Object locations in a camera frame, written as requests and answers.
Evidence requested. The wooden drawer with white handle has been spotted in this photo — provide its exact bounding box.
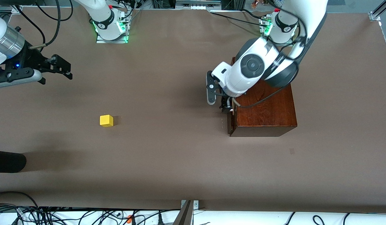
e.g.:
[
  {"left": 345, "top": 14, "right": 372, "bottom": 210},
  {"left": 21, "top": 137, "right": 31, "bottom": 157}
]
[{"left": 227, "top": 106, "right": 236, "bottom": 135}]

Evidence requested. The yellow cube block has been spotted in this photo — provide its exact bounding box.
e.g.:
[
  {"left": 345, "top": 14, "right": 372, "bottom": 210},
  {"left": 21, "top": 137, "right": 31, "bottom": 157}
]
[{"left": 100, "top": 115, "right": 114, "bottom": 128}]

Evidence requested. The dark brown wooden cabinet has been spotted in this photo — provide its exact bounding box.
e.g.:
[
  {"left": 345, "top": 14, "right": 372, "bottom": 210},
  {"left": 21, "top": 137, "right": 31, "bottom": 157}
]
[{"left": 230, "top": 57, "right": 298, "bottom": 137}]

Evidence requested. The grey power strip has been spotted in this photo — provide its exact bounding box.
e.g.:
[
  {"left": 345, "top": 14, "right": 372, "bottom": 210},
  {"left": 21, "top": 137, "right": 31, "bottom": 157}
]
[{"left": 175, "top": 0, "right": 222, "bottom": 10}]

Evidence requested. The black rounded cylinder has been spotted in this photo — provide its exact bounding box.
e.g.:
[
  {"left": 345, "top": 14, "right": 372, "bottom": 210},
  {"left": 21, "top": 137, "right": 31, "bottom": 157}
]
[{"left": 0, "top": 150, "right": 27, "bottom": 173}]

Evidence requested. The dark grey pole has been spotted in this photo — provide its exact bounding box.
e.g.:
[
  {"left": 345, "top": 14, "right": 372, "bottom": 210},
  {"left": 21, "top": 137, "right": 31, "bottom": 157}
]
[{"left": 173, "top": 200, "right": 193, "bottom": 225}]

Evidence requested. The aluminium profile bar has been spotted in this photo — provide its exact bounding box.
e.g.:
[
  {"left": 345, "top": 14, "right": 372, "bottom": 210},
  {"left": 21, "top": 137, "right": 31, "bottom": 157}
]
[{"left": 369, "top": 0, "right": 386, "bottom": 22}]

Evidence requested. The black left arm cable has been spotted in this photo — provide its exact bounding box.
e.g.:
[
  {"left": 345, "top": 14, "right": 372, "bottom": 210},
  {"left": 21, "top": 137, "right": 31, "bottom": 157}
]
[{"left": 232, "top": 6, "right": 307, "bottom": 108}]

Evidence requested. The looped black cable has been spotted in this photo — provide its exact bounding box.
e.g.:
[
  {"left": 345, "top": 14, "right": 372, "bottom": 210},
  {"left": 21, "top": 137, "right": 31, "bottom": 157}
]
[{"left": 35, "top": 0, "right": 73, "bottom": 22}]

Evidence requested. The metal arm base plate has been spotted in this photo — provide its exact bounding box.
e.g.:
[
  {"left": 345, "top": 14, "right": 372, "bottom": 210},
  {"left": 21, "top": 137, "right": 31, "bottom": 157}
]
[
  {"left": 96, "top": 31, "right": 129, "bottom": 44},
  {"left": 261, "top": 36, "right": 294, "bottom": 47}
]

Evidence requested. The black cable to arm base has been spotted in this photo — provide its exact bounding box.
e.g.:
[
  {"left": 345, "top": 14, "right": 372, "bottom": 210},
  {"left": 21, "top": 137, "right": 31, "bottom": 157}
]
[{"left": 210, "top": 12, "right": 267, "bottom": 27}]

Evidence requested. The small metal bracket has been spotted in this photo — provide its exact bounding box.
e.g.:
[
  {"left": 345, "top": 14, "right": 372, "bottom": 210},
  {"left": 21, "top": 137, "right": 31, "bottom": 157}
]
[{"left": 181, "top": 200, "right": 199, "bottom": 210}]

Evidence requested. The arched black cable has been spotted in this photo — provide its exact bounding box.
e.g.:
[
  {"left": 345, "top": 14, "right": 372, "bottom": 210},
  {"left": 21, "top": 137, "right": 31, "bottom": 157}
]
[{"left": 0, "top": 191, "right": 39, "bottom": 208}]

